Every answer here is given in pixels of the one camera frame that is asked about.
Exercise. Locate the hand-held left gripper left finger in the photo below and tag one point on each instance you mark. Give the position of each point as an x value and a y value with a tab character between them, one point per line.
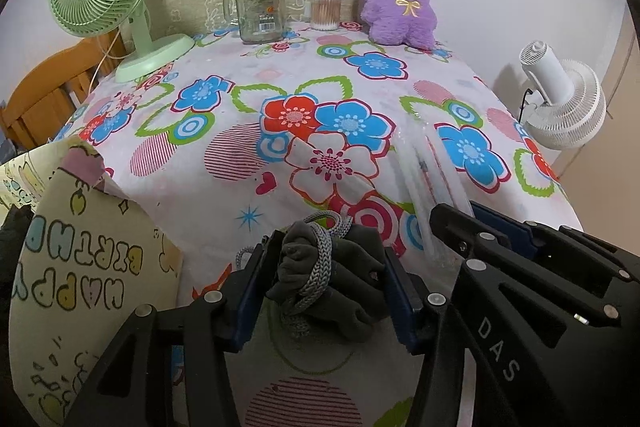
245	302

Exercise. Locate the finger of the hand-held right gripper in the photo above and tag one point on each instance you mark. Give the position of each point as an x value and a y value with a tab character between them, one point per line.
450	222
505	227

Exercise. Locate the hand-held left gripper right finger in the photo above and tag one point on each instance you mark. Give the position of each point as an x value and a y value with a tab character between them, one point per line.
402	302

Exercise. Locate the happy birthday paper bag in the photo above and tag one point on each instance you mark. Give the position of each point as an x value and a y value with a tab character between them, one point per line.
90	307

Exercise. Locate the clear straw packet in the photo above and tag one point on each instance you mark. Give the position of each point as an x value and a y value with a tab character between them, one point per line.
425	187

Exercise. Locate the white fan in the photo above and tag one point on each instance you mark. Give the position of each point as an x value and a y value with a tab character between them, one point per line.
565	107

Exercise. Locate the beige cabinet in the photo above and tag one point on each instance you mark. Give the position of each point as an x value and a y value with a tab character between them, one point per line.
620	132

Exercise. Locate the floral tablecloth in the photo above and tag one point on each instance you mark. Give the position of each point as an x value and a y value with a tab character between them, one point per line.
225	147

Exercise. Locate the dark cloth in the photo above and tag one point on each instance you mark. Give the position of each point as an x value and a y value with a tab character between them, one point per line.
12	247

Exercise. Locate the cotton swab container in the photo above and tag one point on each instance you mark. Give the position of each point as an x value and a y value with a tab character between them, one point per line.
327	12

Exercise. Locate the wooden chair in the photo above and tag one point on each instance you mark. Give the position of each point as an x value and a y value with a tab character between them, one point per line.
40	102

